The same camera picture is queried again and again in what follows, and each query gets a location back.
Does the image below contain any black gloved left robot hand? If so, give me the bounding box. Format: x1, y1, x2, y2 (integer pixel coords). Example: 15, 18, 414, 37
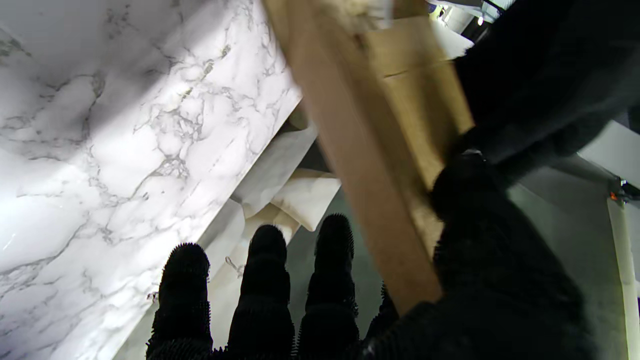
452, 0, 640, 176

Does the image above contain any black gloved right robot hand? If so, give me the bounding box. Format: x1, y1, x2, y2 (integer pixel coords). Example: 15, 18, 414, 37
146, 150, 598, 360

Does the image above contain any brown cardboard box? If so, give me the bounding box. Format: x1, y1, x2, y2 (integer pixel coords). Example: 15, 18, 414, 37
262, 0, 476, 316

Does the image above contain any black spring clamp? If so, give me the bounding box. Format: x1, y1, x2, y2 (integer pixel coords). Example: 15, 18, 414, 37
607, 177, 640, 203

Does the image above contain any printed sofa backdrop banner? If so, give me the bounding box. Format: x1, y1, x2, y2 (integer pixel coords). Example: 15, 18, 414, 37
112, 100, 640, 360

